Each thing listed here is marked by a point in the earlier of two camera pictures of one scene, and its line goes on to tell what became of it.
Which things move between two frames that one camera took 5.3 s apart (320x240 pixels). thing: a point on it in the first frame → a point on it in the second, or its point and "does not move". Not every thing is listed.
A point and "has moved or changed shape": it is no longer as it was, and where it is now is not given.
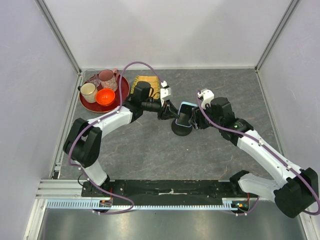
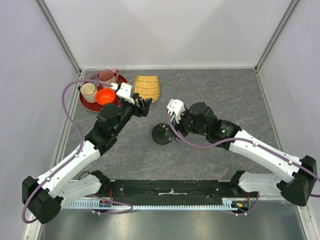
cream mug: (88, 91) does not move
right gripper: (196, 114) → (178, 126)
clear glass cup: (88, 73) does not move
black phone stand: (180, 130) has moved or changed shape
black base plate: (163, 192) does not move
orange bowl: (105, 96) does not move
